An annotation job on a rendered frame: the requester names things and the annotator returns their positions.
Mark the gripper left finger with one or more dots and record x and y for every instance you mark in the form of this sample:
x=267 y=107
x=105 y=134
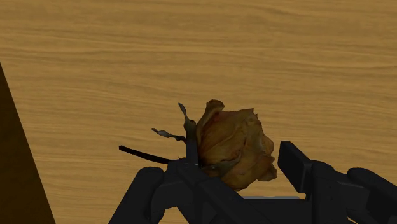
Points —
x=189 y=192

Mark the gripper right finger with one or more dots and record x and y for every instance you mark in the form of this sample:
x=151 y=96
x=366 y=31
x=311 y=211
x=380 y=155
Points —
x=328 y=186

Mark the dried orange rose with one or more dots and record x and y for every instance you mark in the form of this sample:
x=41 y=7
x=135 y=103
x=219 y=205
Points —
x=235 y=145

